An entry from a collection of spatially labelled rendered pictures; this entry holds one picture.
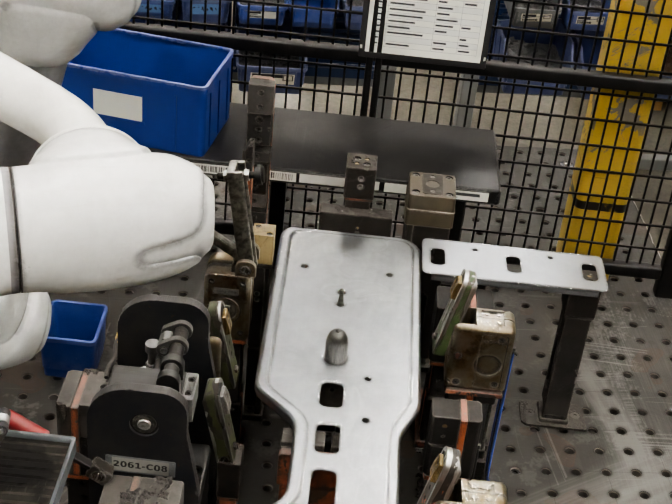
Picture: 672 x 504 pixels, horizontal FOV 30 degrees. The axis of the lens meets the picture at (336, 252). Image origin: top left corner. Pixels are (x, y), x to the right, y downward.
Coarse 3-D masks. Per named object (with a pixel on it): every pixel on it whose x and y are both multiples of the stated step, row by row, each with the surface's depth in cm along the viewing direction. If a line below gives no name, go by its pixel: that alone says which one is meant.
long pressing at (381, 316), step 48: (288, 240) 196; (336, 240) 198; (384, 240) 199; (288, 288) 186; (336, 288) 187; (384, 288) 188; (288, 336) 177; (384, 336) 179; (288, 384) 168; (384, 384) 170; (384, 432) 162; (288, 480) 153; (336, 480) 154; (384, 480) 155
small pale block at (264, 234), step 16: (256, 224) 188; (256, 240) 186; (272, 240) 186; (272, 256) 188; (256, 272) 190; (256, 288) 192; (256, 304) 193; (256, 320) 195; (256, 336) 197; (256, 352) 199; (256, 368) 200; (256, 400) 204; (256, 416) 205
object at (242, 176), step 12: (228, 168) 172; (240, 168) 174; (264, 168) 173; (228, 180) 172; (240, 180) 171; (264, 180) 173; (240, 192) 172; (240, 204) 174; (240, 216) 175; (240, 228) 176; (252, 228) 179; (240, 240) 177; (252, 240) 180; (240, 252) 178; (252, 252) 178
